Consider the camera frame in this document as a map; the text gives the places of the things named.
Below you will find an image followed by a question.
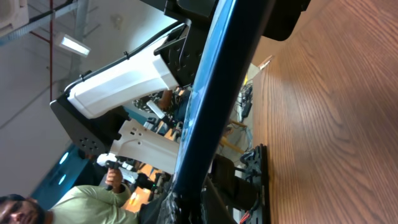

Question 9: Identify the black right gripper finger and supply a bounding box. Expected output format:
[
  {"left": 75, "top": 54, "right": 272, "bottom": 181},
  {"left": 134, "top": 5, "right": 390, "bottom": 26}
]
[{"left": 139, "top": 183, "right": 235, "bottom": 224}]

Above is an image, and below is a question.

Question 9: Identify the Samsung Galaxy smartphone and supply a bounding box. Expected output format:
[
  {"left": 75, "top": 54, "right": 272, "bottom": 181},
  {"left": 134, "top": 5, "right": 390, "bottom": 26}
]
[{"left": 172, "top": 0, "right": 275, "bottom": 201}]

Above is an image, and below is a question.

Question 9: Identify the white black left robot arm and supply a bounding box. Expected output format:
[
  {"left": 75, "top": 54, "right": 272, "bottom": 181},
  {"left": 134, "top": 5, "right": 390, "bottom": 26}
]
[{"left": 50, "top": 1, "right": 236, "bottom": 174}]

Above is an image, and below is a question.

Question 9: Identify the ceiling fluorescent light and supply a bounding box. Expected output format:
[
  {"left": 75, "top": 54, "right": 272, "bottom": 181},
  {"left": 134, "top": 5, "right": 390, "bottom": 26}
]
[{"left": 55, "top": 32, "right": 91, "bottom": 57}]

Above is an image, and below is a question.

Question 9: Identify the person in green shirt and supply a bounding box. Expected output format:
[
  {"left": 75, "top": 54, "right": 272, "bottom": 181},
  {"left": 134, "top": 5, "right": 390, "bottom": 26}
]
[{"left": 1, "top": 169, "right": 139, "bottom": 224}]

